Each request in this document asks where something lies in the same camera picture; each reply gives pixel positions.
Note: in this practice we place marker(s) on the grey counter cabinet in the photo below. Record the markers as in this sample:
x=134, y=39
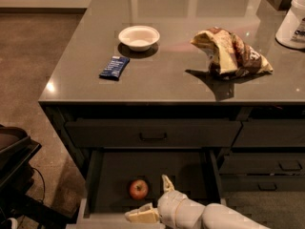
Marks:
x=170, y=81

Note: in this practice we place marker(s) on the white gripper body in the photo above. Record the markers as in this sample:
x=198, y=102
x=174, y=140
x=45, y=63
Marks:
x=167, y=206

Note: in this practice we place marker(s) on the right bottom drawer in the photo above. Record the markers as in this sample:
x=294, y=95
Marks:
x=263, y=183

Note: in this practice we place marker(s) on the right top drawer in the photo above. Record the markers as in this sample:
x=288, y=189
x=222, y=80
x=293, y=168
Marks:
x=271, y=133

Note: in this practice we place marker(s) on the white bowl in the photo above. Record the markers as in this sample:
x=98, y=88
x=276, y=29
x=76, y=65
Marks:
x=139, y=38

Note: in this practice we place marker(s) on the closed grey top drawer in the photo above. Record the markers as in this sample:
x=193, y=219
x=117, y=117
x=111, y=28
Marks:
x=168, y=133

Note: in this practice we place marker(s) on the open grey middle drawer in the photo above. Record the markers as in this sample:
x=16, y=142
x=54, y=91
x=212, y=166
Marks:
x=111, y=172

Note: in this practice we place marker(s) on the red apple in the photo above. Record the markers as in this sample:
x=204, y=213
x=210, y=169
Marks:
x=138, y=189

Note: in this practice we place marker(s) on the blue snack bar wrapper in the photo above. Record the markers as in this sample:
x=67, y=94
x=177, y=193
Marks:
x=115, y=67

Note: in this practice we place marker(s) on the white plastic canister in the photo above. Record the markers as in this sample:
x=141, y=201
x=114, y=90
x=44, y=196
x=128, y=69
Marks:
x=291, y=32

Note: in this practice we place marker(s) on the brown crumpled chip bag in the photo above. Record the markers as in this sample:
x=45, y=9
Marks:
x=230, y=56

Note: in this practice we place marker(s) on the right middle drawer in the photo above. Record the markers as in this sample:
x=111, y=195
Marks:
x=263, y=164

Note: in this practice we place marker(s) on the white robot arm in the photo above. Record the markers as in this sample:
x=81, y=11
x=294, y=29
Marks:
x=219, y=216

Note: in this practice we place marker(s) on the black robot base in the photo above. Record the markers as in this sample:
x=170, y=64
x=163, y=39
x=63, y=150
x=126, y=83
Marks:
x=16, y=150

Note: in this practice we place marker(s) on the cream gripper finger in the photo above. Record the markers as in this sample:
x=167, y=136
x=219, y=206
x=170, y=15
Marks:
x=167, y=184
x=144, y=214

